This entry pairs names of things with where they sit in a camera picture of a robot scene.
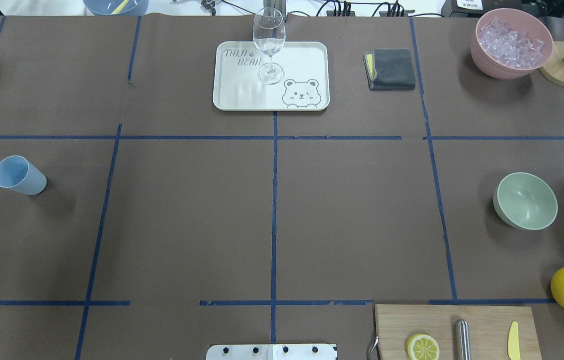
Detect dark blue bowl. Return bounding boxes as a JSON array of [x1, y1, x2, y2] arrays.
[[83, 0, 150, 16]]

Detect pink bowl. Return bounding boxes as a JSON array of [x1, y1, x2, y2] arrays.
[[471, 7, 552, 79]]

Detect clear wine glass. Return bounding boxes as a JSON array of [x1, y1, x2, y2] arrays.
[[252, 7, 286, 85]]

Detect light blue plastic cup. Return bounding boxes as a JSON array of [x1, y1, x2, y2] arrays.
[[0, 155, 48, 196]]

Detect steel muddler rod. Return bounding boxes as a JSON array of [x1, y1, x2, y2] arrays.
[[455, 318, 471, 360]]

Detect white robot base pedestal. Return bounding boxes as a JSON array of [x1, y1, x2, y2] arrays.
[[206, 343, 338, 360]]

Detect clear ice cubes pile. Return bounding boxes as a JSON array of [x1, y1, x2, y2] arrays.
[[477, 17, 544, 69]]

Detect yellow plastic knife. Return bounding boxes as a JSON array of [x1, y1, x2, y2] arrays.
[[507, 321, 520, 360]]

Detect green bowl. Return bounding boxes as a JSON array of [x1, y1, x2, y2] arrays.
[[492, 172, 558, 231]]

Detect wooden cutting board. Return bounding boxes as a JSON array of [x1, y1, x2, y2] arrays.
[[375, 304, 542, 360]]

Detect yellow lemon half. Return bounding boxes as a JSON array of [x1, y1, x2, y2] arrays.
[[405, 333, 440, 360]]

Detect white bear tray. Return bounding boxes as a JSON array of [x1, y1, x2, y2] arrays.
[[213, 41, 330, 111]]

